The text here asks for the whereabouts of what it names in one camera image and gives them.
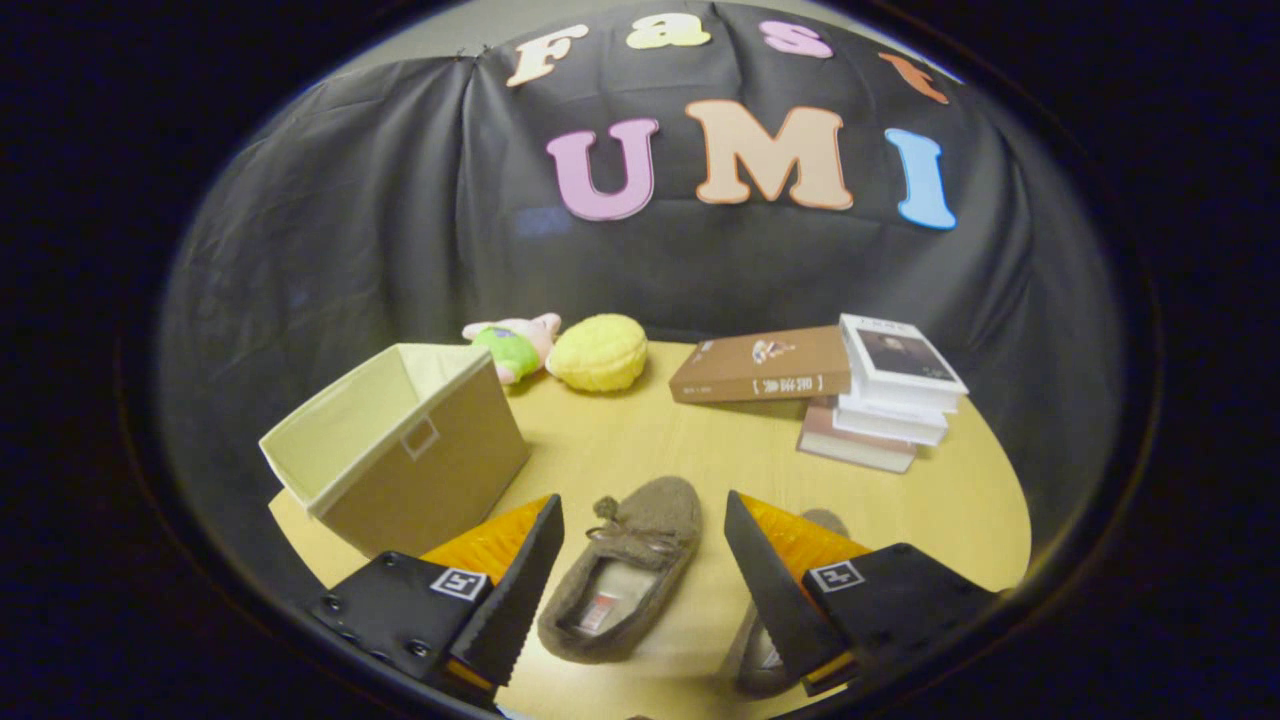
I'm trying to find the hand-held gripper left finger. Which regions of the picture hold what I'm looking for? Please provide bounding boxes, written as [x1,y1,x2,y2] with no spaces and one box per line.
[308,493,566,701]

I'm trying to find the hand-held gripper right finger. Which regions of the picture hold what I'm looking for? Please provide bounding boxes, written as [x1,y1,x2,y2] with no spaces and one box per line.
[723,490,1001,698]

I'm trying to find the brown fuzzy shoe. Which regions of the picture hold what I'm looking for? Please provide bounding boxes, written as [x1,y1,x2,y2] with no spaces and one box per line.
[735,508,851,698]
[537,476,704,664]

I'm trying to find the beige fabric storage box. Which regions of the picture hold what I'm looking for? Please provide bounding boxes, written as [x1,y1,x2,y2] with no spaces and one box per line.
[258,343,531,559]

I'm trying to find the pinkish brown book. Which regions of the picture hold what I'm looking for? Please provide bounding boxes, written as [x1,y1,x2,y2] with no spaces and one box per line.
[797,398,917,474]

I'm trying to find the plain white book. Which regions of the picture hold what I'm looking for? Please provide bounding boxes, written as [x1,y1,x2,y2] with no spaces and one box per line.
[832,395,949,447]

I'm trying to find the pink plush toy green shorts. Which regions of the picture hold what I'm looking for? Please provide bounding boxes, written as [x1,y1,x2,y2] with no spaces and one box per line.
[462,313,563,386]

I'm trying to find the yellow round plush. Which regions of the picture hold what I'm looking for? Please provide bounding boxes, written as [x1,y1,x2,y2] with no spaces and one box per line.
[546,313,649,393]

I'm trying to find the white book with portrait cover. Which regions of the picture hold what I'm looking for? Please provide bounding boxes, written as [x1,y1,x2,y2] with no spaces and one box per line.
[838,313,969,413]

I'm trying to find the black backdrop cloth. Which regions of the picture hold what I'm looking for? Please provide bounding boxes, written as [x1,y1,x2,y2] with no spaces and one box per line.
[155,0,1131,601]

